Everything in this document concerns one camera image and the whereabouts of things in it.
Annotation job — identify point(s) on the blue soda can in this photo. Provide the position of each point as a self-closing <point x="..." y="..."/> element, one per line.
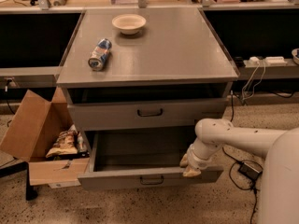
<point x="100" y="55"/>

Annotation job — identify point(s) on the grey drawer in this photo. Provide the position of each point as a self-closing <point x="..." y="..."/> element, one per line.
<point x="145" y="114"/>
<point x="142" y="158"/>

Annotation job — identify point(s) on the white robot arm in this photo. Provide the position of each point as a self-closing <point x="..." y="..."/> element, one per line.
<point x="279" y="200"/>

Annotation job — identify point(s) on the black power adapter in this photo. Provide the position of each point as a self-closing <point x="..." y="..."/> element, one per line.
<point x="249" y="172"/>

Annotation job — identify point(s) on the grey drawer cabinet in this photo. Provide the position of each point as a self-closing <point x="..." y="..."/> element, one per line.
<point x="174" y="57"/>

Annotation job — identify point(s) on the chip bag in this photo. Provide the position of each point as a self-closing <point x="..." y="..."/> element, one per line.
<point x="64" y="145"/>

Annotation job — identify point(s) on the grey top drawer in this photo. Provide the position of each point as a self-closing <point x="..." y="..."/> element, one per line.
<point x="145" y="114"/>

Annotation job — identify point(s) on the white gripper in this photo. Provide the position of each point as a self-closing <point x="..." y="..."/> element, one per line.
<point x="196" y="162"/>

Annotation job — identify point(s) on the white bowl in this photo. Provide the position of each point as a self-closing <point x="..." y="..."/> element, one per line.
<point x="129" y="24"/>

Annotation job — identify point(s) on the white power strip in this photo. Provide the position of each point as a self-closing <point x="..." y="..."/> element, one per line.
<point x="269" y="61"/>

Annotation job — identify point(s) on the brown cardboard box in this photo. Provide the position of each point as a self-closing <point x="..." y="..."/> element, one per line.
<point x="32" y="133"/>

